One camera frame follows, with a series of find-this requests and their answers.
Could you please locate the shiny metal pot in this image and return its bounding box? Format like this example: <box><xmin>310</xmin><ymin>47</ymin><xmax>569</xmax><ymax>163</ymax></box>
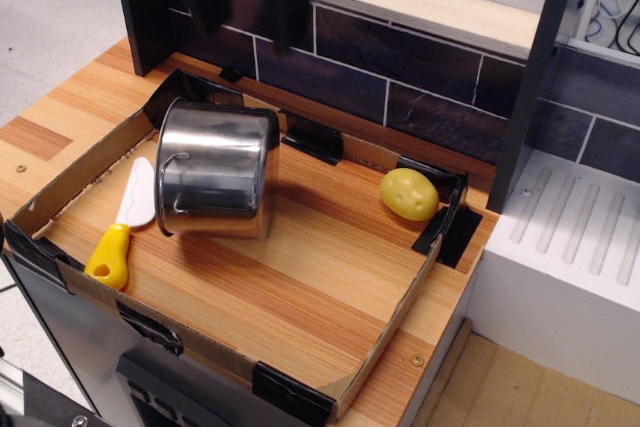
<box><xmin>155</xmin><ymin>98</ymin><xmax>280</xmax><ymax>239</ymax></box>

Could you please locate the cardboard fence with black tape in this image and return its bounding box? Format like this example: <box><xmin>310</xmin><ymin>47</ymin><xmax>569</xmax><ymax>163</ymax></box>
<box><xmin>1</xmin><ymin>66</ymin><xmax>491</xmax><ymax>426</ymax></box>

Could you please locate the yellow toy potato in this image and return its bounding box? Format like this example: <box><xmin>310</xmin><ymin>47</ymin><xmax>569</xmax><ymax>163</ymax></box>
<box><xmin>380</xmin><ymin>168</ymin><xmax>439</xmax><ymax>222</ymax></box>

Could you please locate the light wooden shelf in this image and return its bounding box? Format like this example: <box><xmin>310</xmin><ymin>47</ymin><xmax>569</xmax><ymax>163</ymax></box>
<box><xmin>315</xmin><ymin>0</ymin><xmax>539</xmax><ymax>60</ymax></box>

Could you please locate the white drying rack sink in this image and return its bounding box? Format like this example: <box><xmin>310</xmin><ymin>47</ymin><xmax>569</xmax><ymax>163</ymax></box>
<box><xmin>467</xmin><ymin>152</ymin><xmax>639</xmax><ymax>402</ymax></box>

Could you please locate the dark grey vertical post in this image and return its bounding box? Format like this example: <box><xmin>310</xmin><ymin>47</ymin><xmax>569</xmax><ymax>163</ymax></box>
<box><xmin>487</xmin><ymin>0</ymin><xmax>569</xmax><ymax>213</ymax></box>

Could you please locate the yellow handled white toy knife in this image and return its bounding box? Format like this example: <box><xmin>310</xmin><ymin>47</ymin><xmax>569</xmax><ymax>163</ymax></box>
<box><xmin>84</xmin><ymin>157</ymin><xmax>156</xmax><ymax>290</ymax></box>

